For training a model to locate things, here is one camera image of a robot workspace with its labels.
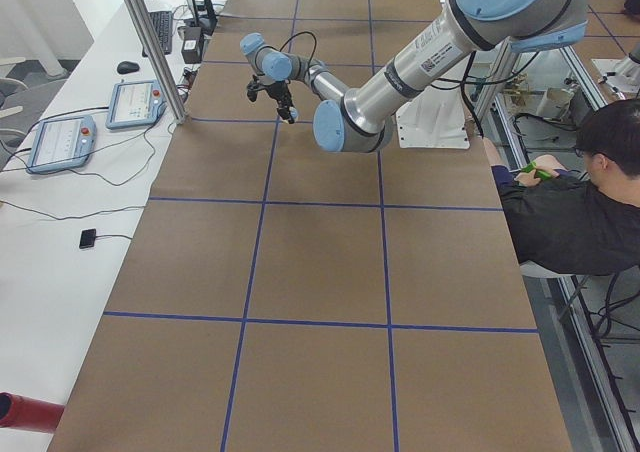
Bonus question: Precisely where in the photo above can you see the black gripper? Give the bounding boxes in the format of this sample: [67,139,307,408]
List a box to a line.
[246,74,295,122]

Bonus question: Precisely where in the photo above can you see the blue call bell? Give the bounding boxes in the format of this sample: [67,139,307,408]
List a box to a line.
[284,107,298,124]

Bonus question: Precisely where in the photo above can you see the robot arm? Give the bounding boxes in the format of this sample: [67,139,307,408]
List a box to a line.
[240,0,588,153]

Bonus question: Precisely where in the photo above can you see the black power adapter box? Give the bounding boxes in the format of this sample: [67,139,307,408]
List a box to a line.
[181,27,204,64]

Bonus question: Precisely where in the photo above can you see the black monitor stand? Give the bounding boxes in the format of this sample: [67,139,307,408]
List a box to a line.
[191,0,218,36]

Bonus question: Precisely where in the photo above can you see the black keyboard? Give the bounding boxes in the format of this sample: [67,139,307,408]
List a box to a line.
[148,10,173,55]

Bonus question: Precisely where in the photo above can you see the far teach pendant tablet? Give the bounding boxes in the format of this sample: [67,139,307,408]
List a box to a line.
[105,80,166,130]

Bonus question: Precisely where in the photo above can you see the teach pendant tablet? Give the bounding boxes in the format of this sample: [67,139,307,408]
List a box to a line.
[26,115,96,175]
[105,80,166,130]

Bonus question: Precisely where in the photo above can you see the black computer mouse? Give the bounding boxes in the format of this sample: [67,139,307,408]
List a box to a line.
[116,61,140,75]

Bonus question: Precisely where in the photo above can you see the near teach pendant tablet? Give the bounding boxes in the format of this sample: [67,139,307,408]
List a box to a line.
[26,115,96,175]

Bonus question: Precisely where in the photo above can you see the small black puck device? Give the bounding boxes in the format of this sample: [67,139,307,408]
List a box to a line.
[79,228,97,250]

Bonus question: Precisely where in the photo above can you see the person in dark clothes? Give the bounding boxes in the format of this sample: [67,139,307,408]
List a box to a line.
[483,99,639,276]

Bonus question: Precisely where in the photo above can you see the red cylinder object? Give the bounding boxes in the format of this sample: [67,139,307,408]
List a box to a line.
[1,392,65,433]

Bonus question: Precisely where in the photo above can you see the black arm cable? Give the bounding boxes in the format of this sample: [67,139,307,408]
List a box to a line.
[277,30,331,81]

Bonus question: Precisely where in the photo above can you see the aluminium frame post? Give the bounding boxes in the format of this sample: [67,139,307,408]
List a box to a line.
[124,0,187,124]

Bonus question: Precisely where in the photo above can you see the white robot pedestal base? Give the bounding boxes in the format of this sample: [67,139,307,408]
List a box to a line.
[394,0,505,151]

